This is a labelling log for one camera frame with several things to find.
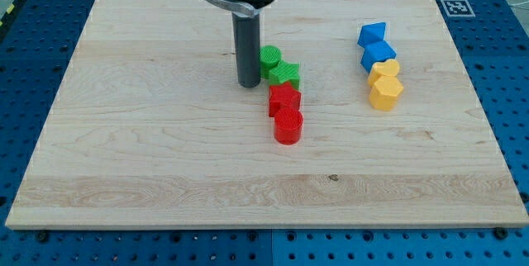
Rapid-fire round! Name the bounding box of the light wooden board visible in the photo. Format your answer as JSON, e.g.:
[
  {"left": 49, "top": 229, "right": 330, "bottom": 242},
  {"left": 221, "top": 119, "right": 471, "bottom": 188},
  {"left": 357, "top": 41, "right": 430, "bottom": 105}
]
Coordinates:
[{"left": 6, "top": 0, "right": 528, "bottom": 230}]

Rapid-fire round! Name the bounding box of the yellow pentagon block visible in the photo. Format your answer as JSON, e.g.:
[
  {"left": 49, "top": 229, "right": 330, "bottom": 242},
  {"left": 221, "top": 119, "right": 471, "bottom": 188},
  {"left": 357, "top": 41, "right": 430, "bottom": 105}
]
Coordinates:
[{"left": 369, "top": 76, "right": 404, "bottom": 111}]

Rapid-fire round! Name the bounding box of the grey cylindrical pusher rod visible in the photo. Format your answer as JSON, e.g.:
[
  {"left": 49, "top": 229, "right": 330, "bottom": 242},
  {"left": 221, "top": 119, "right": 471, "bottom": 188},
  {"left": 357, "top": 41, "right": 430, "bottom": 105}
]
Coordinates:
[{"left": 232, "top": 12, "right": 261, "bottom": 88}]

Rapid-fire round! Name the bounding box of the green cylinder block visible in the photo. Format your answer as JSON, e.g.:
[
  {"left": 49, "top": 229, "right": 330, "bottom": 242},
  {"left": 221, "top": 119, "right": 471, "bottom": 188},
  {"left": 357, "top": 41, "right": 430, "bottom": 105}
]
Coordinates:
[{"left": 260, "top": 45, "right": 282, "bottom": 79}]

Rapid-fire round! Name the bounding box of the green star block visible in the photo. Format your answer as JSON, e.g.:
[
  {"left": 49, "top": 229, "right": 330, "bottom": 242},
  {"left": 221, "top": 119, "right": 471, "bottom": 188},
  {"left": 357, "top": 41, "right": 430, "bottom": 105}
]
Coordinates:
[{"left": 269, "top": 61, "right": 301, "bottom": 90}]

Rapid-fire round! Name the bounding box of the red cylinder block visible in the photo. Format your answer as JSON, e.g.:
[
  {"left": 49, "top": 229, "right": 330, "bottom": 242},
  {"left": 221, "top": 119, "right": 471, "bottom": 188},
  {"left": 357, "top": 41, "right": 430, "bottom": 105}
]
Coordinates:
[{"left": 274, "top": 107, "right": 303, "bottom": 145}]

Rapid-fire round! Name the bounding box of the yellow heart block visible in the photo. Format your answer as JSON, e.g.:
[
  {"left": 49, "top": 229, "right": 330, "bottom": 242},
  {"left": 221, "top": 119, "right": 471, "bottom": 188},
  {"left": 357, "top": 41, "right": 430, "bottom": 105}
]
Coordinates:
[{"left": 367, "top": 59, "right": 401, "bottom": 87}]

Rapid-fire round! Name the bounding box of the black white fiducial marker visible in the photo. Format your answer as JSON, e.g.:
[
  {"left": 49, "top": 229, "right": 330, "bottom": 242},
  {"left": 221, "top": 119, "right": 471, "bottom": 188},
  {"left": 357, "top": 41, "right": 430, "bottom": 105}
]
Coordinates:
[{"left": 440, "top": 0, "right": 475, "bottom": 17}]

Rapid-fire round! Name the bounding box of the red star block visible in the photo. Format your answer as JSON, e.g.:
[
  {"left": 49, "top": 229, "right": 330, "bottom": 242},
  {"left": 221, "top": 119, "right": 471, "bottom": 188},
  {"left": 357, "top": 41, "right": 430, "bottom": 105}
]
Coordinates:
[{"left": 269, "top": 82, "right": 302, "bottom": 117}]

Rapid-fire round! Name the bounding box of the blue triangle block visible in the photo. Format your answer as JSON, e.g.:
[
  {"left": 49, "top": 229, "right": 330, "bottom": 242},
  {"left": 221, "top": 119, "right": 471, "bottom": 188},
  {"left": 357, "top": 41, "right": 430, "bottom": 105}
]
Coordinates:
[{"left": 357, "top": 22, "right": 386, "bottom": 48}]

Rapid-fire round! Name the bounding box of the blue cube block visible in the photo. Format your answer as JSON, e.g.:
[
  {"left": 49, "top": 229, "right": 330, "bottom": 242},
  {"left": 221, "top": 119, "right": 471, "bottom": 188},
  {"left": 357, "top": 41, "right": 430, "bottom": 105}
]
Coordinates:
[{"left": 360, "top": 40, "right": 397, "bottom": 73}]

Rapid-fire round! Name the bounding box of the yellow black hazard tape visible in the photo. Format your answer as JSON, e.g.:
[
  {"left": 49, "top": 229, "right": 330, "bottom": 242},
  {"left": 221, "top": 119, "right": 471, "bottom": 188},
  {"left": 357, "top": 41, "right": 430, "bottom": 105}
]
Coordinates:
[{"left": 1, "top": 0, "right": 27, "bottom": 30}]

